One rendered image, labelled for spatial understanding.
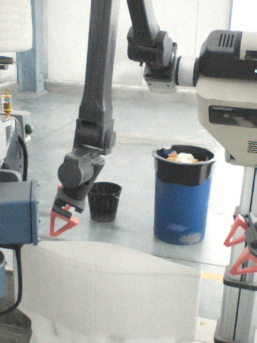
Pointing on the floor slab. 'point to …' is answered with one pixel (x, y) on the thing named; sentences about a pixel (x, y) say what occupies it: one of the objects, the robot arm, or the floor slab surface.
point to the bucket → (104, 201)
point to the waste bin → (182, 193)
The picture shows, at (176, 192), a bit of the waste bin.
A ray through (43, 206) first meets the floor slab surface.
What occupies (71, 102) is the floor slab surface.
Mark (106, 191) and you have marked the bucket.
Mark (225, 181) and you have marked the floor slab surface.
